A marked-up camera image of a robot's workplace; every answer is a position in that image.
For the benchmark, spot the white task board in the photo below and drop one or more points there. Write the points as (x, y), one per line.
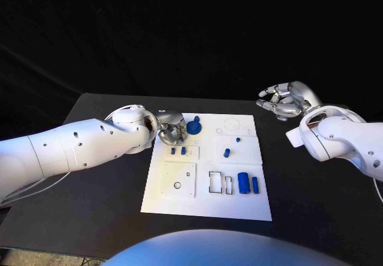
(210, 203)

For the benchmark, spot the thin blue cylinder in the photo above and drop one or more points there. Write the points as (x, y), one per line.
(256, 185)

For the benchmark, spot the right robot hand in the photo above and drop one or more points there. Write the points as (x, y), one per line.
(302, 91)

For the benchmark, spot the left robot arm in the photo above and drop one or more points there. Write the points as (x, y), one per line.
(76, 149)

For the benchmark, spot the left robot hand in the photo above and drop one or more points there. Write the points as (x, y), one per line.
(171, 117)

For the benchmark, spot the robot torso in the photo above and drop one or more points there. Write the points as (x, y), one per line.
(224, 249)

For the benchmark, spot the blue gear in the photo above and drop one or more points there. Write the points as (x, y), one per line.
(194, 127)

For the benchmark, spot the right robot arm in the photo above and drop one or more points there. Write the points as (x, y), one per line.
(338, 137)

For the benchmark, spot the thick blue cylinder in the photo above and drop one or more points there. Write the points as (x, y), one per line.
(244, 182)

